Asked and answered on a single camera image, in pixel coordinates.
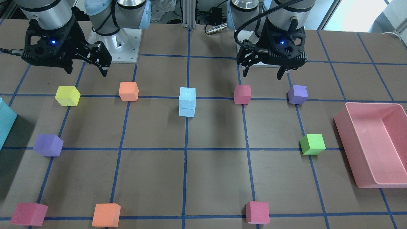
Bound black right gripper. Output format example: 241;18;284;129
21;15;112;77

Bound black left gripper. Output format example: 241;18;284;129
237;22;308;80

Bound light blue foam block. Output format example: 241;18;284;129
178;87;196;109
179;108;195;118

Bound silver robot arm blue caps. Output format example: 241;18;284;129
1;0;152;77
227;0;315;80

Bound pink foam block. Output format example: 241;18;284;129
10;203;48;226
234;84;252;105
245;201;270;225

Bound yellow foam block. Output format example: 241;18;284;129
55;86;80;106

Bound purple foam block near tray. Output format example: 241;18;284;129
287;85;308;105

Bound orange foam block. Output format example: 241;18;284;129
92;203;121;228
118;81;139;102

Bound green foam block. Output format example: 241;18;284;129
300;134;326;155

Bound teal plastic bin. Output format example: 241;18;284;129
0;98;17;149

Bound pink plastic tray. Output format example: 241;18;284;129
334;102;407;188

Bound aluminium frame post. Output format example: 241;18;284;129
180;0;197;31

